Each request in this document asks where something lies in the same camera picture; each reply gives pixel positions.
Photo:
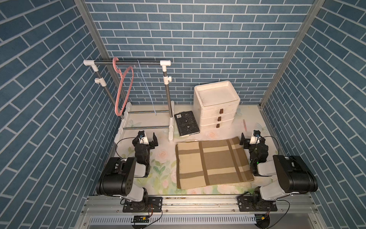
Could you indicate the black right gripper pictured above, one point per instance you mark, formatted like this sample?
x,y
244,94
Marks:
x,y
253,144

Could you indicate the beige brown plaid scarf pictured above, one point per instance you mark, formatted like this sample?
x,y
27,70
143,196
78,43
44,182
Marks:
x,y
214,162

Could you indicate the light blue wire hanger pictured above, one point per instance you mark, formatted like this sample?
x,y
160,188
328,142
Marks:
x,y
146,86

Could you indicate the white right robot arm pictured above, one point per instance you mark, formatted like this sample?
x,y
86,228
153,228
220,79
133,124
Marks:
x,y
293,175

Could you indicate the floral table mat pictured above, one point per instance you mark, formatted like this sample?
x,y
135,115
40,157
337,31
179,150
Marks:
x,y
162,175

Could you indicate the black hardcover book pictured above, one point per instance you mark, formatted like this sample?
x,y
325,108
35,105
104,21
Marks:
x,y
186,123

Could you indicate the white three-drawer storage box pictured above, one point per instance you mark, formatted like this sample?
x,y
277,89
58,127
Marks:
x,y
215,105

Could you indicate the steel clothes rack white joints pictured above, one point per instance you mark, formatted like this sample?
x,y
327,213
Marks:
x,y
130,91

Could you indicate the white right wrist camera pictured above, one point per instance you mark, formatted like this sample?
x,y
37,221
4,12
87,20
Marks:
x,y
255,136

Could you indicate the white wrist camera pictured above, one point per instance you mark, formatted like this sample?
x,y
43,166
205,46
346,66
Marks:
x,y
255,136
142,138

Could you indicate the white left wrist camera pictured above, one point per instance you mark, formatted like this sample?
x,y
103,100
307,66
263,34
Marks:
x,y
142,138

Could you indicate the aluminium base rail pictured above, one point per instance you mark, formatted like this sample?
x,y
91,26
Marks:
x,y
200,212

